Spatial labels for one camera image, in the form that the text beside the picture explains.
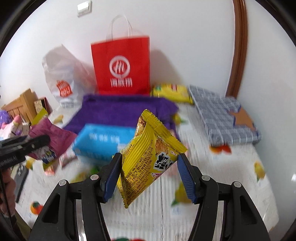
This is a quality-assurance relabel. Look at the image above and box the brown gift box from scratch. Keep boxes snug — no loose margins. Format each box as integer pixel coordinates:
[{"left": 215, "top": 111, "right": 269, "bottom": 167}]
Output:
[{"left": 34, "top": 97, "right": 52, "bottom": 114}]

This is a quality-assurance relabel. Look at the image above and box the red paper shopping bag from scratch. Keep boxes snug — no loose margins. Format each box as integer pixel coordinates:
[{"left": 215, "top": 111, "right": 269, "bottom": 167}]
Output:
[{"left": 91, "top": 15, "right": 151, "bottom": 95}]

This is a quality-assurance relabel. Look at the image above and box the magenta snack packet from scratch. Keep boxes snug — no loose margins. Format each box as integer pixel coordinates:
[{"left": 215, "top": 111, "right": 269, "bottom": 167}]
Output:
[{"left": 28, "top": 118, "right": 77, "bottom": 164}]

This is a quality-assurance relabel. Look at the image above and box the person's left hand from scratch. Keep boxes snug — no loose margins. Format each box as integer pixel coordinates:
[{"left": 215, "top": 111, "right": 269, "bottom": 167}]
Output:
[{"left": 1, "top": 169, "right": 16, "bottom": 216}]

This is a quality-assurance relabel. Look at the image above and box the white wall switch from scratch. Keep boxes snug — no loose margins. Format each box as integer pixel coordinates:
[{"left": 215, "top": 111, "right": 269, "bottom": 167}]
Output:
[{"left": 77, "top": 0, "right": 92, "bottom": 17}]

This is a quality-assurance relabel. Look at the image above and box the pink plush toy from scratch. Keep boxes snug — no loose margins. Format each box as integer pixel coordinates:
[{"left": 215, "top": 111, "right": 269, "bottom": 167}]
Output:
[{"left": 0, "top": 110, "right": 30, "bottom": 141}]

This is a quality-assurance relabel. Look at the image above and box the brown wooden door frame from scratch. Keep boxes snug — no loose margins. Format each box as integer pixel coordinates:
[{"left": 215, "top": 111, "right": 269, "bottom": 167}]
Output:
[{"left": 225, "top": 0, "right": 248, "bottom": 98}]

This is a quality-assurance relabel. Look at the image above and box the red snack packet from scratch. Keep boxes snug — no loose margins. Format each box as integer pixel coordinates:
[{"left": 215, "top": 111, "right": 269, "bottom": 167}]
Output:
[{"left": 59, "top": 149, "right": 77, "bottom": 168}]

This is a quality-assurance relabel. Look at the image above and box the blue tissue pack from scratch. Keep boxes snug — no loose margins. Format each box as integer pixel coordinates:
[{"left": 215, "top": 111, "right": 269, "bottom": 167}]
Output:
[{"left": 72, "top": 123, "right": 135, "bottom": 162}]

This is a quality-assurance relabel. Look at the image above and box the yellow chips bag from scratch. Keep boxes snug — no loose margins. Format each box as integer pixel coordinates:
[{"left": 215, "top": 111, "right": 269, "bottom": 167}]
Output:
[{"left": 151, "top": 83, "right": 193, "bottom": 104}]

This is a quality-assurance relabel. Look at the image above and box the wooden furniture piece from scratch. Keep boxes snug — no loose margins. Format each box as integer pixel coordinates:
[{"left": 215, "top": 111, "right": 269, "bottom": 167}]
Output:
[{"left": 1, "top": 88, "right": 38, "bottom": 123}]

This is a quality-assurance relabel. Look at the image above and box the white Miniso plastic bag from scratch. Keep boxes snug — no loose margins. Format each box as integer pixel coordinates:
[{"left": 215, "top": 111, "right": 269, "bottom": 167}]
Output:
[{"left": 42, "top": 45, "right": 97, "bottom": 108}]

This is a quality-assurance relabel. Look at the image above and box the purple towel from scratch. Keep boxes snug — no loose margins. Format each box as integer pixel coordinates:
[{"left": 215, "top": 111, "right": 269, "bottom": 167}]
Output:
[{"left": 64, "top": 94, "right": 179, "bottom": 134}]

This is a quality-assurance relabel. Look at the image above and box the grey checked cushion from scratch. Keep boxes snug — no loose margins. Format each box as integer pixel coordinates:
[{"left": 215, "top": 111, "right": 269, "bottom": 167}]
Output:
[{"left": 188, "top": 85, "right": 262, "bottom": 146}]

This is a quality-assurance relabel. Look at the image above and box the yellow snack packet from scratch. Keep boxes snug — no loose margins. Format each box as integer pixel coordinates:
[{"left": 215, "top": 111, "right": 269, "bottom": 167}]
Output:
[{"left": 117, "top": 109, "right": 187, "bottom": 208}]

